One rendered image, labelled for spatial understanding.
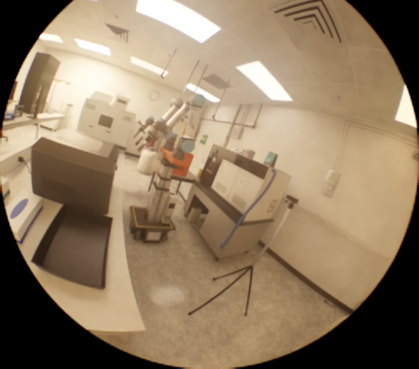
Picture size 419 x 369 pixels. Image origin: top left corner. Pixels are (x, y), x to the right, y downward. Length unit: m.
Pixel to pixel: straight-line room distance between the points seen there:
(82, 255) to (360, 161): 2.90
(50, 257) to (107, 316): 0.27
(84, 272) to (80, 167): 0.42
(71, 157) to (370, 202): 2.98
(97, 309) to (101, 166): 0.56
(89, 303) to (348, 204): 2.66
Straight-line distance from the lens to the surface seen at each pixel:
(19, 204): 0.77
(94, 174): 0.71
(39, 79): 3.17
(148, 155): 3.93
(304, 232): 2.64
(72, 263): 0.62
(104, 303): 0.55
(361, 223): 2.56
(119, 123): 2.28
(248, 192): 1.73
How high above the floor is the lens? 1.42
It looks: 6 degrees down
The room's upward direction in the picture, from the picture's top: 22 degrees clockwise
